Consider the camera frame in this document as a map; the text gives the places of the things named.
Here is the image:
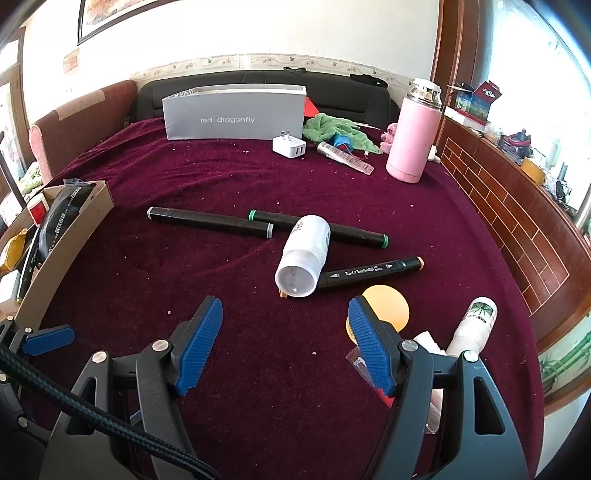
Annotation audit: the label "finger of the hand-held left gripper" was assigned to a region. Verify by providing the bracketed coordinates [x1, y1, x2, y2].
[21, 324, 76, 357]

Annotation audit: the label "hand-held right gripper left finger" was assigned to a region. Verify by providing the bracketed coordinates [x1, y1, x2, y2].
[39, 295, 223, 480]

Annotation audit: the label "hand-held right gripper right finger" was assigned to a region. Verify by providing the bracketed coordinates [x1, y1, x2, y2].
[347, 295, 529, 480]

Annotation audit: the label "clear red blister pack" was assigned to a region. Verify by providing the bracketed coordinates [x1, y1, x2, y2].
[346, 348, 398, 409]

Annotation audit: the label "yellow ball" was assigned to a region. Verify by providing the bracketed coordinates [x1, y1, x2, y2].
[345, 285, 411, 344]

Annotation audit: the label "white spray bottle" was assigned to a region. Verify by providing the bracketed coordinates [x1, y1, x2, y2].
[413, 330, 448, 435]

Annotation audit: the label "black marker brown cap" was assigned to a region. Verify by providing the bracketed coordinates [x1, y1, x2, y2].
[279, 256, 426, 301]

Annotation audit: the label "orange snack packet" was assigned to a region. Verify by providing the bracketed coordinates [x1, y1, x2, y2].
[0, 228, 29, 273]

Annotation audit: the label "brown cardboard box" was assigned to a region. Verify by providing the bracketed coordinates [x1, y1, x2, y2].
[0, 179, 115, 324]

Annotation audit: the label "white bottle green print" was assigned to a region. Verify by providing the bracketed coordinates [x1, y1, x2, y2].
[445, 296, 498, 358]

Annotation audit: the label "plain white bottle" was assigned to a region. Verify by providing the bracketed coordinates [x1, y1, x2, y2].
[274, 215, 332, 298]

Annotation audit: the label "black marker green caps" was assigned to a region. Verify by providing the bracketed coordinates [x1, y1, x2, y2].
[248, 210, 389, 250]

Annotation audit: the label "black printed packet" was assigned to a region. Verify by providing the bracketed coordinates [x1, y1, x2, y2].
[28, 179, 98, 278]

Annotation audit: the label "black marker grey caps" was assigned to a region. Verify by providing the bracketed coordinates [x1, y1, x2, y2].
[147, 207, 275, 239]

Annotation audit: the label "white bottle red label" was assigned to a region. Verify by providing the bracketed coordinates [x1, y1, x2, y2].
[25, 191, 51, 227]

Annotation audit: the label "maroon velvet blanket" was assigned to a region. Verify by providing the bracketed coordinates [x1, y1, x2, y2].
[21, 115, 546, 480]

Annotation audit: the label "wooden cabinet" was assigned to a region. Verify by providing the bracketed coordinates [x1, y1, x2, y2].
[431, 0, 591, 356]

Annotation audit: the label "pink plush toy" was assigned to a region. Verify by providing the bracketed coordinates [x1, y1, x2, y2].
[379, 122, 400, 153]

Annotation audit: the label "pink thermos bottle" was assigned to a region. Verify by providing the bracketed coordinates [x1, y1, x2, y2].
[385, 78, 445, 184]

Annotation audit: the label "maroon armchair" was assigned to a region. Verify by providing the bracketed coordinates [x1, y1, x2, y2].
[28, 79, 138, 185]

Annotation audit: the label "green cloth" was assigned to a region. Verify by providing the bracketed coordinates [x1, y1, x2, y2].
[302, 113, 383, 155]

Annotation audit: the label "grey shoe box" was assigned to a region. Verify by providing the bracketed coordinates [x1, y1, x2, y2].
[161, 83, 308, 141]

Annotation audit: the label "colourful printed box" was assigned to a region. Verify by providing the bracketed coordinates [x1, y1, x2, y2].
[445, 80, 503, 127]

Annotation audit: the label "black sofa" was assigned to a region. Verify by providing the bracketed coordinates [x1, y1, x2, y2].
[129, 69, 400, 130]

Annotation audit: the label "black braided cable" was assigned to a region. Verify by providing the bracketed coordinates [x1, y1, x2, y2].
[0, 344, 220, 480]

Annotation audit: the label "white wall charger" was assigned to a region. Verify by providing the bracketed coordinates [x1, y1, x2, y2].
[272, 129, 307, 158]

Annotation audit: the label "framed wall picture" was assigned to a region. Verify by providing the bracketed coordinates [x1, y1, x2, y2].
[76, 0, 181, 45]

